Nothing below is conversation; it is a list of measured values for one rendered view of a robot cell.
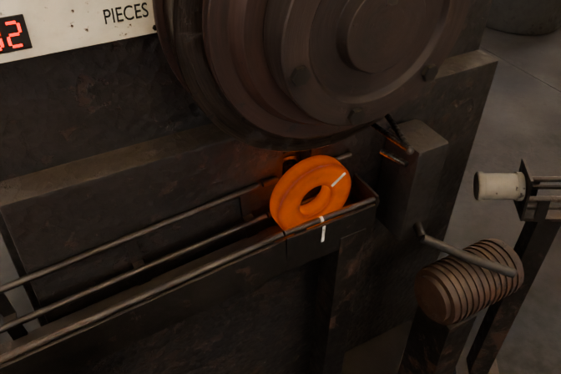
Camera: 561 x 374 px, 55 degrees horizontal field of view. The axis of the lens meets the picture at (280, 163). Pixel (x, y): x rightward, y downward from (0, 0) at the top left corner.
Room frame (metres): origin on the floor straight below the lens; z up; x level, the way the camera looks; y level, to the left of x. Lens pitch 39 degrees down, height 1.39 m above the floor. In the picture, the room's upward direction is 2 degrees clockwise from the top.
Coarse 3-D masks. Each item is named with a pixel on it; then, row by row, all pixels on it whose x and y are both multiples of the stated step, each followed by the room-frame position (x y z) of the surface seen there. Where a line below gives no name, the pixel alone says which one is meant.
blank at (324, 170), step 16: (304, 160) 0.72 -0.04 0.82; (320, 160) 0.73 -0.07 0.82; (336, 160) 0.75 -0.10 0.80; (288, 176) 0.70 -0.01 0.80; (304, 176) 0.69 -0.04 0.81; (320, 176) 0.71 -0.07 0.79; (336, 176) 0.73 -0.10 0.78; (272, 192) 0.69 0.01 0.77; (288, 192) 0.68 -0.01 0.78; (304, 192) 0.69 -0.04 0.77; (320, 192) 0.75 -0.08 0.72; (336, 192) 0.73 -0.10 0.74; (272, 208) 0.68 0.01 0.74; (288, 208) 0.68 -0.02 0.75; (304, 208) 0.72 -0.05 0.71; (320, 208) 0.72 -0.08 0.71; (336, 208) 0.73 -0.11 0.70; (288, 224) 0.68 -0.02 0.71
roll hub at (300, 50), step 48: (288, 0) 0.55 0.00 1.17; (336, 0) 0.59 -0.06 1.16; (384, 0) 0.60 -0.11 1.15; (432, 0) 0.66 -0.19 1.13; (288, 48) 0.55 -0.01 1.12; (336, 48) 0.59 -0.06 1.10; (384, 48) 0.60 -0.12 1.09; (432, 48) 0.66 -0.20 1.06; (288, 96) 0.58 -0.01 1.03; (336, 96) 0.59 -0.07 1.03; (384, 96) 0.62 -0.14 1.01
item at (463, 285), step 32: (448, 256) 0.78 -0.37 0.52; (512, 256) 0.78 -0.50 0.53; (416, 288) 0.74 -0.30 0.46; (448, 288) 0.69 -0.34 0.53; (480, 288) 0.70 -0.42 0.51; (512, 288) 0.73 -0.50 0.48; (416, 320) 0.75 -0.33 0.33; (448, 320) 0.67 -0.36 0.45; (416, 352) 0.73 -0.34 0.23; (448, 352) 0.69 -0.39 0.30
